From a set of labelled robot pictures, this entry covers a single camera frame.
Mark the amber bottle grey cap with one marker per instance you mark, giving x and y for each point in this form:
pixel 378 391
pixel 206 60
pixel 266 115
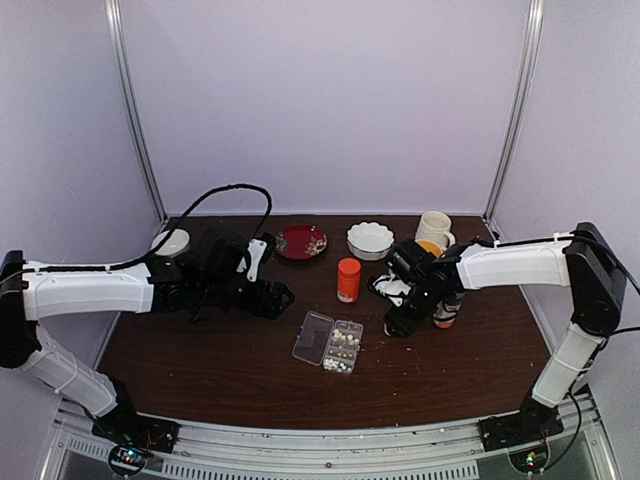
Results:
pixel 447 312

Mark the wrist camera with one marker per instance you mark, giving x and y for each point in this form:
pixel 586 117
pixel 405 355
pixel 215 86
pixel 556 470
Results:
pixel 390 287
pixel 257 252

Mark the right circuit board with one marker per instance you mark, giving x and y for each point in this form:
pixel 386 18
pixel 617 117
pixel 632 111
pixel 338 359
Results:
pixel 529 459

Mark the left aluminium frame post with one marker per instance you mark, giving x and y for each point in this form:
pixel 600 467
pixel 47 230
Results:
pixel 133 117

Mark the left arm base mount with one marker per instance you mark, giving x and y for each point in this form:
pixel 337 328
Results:
pixel 145 433

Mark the beige pills in organizer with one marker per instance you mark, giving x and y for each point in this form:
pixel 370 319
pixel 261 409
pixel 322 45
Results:
pixel 344 344

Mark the right aluminium frame post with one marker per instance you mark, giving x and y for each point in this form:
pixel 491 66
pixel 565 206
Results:
pixel 528 63

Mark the orange pill bottle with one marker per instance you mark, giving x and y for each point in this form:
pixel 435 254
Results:
pixel 348 280

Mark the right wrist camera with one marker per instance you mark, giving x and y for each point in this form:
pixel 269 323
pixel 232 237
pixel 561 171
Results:
pixel 390 287

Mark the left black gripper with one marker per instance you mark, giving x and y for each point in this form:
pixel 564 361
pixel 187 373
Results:
pixel 272 309

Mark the white rice bowl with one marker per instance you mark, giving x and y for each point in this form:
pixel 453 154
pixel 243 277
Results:
pixel 171 245

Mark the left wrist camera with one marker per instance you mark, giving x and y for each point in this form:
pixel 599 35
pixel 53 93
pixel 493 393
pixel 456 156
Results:
pixel 257 252

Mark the left circuit board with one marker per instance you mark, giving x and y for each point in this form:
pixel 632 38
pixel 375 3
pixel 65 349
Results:
pixel 127 460

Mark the red patterned plate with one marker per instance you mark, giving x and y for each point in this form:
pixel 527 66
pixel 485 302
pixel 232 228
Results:
pixel 301 242

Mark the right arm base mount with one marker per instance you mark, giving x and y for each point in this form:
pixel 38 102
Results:
pixel 521 427

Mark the aluminium front rail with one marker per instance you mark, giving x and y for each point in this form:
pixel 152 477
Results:
pixel 449 450

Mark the yellow inside patterned mug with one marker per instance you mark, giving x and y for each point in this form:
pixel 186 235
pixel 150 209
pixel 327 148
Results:
pixel 430 247

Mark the cream ribbed mug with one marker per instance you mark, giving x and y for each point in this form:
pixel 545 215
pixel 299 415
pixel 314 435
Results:
pixel 436 227

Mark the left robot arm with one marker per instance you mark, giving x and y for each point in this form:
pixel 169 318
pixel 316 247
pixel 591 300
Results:
pixel 220 271

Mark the white fluted bowl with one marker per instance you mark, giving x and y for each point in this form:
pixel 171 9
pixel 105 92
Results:
pixel 369 241

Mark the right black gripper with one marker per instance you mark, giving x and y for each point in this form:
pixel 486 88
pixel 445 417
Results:
pixel 405 326

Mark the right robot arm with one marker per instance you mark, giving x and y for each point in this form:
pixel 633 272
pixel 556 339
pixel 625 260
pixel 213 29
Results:
pixel 420 285

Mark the aluminium frame post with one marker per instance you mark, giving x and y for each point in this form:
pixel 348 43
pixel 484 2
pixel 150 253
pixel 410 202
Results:
pixel 133 117
pixel 528 63

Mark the circuit board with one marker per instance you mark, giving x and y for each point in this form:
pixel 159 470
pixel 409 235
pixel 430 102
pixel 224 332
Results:
pixel 529 459
pixel 127 460

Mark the clear pill organizer box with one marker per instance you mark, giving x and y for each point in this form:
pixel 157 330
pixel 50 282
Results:
pixel 313 338

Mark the white pills in organizer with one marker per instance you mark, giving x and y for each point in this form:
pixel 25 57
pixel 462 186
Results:
pixel 337 365

